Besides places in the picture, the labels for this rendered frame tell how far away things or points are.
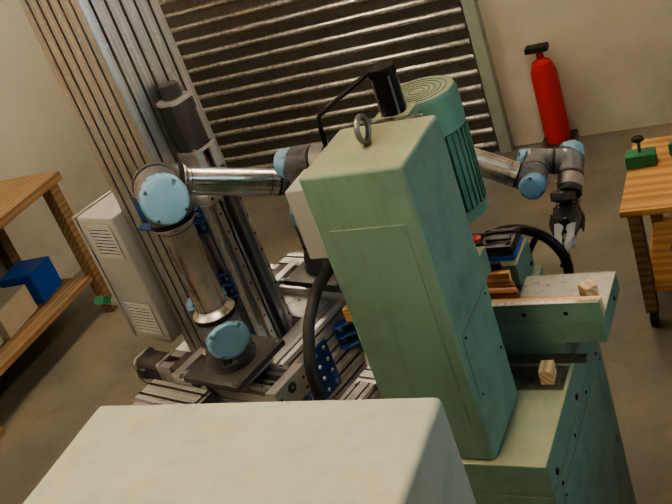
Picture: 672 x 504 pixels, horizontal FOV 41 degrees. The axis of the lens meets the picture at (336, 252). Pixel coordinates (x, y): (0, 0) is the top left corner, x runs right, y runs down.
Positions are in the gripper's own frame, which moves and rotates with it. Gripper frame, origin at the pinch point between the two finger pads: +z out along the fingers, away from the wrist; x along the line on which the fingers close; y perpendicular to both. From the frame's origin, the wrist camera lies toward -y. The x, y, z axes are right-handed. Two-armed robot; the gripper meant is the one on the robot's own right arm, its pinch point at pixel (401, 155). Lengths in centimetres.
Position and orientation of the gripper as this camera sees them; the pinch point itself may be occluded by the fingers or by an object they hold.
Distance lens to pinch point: 219.6
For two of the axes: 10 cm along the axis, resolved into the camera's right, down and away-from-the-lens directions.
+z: 8.7, -0.7, -4.8
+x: 4.9, 1.4, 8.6
